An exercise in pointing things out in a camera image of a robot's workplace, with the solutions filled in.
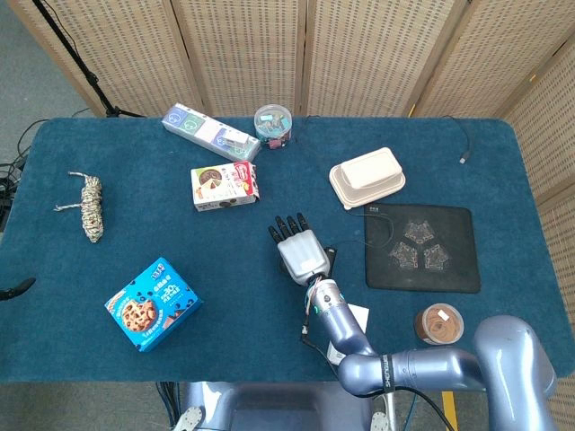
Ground blue-grey robot torso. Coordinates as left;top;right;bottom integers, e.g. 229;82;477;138
173;381;392;431

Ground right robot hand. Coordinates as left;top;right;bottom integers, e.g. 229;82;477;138
268;213;332;286

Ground brown lidded round cup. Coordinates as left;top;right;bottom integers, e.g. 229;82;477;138
413;303;464;346

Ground clear jar of binder clips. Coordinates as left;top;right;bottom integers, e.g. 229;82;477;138
253;104;294;151

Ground black tripod stand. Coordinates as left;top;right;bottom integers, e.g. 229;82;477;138
31;0;145;119

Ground beige lidded lunch box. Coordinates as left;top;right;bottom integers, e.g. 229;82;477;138
328;146;407;211

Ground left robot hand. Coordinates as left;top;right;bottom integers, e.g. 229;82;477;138
0;277;37;302

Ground black printed mouse pad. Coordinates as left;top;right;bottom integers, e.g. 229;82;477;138
362;202;482;295

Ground woven wicker folding screen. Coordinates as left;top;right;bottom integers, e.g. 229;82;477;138
7;0;575;431

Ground white barcode cardboard box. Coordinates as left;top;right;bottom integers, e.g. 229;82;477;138
326;303;370;367

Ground small white QR box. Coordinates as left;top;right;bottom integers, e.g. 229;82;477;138
219;129;251;149

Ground black USB cable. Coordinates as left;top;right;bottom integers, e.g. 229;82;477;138
442;115;472;164

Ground black cables under table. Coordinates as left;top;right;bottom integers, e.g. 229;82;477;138
155;381;181;431

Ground long pastel tissue pack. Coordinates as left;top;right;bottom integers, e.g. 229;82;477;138
161;102;261;163

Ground black floor cable bundle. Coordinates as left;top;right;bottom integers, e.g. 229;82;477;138
0;119;50;230

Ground braided rope bundle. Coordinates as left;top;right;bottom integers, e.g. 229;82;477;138
53;171;105;244

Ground blue chocolate cookie box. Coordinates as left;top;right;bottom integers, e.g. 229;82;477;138
104;257;203;353

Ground right arm dangling wire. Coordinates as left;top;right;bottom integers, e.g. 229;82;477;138
299;278;329;347

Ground white pie biscuit box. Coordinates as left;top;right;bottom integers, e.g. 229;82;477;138
190;160;261;213

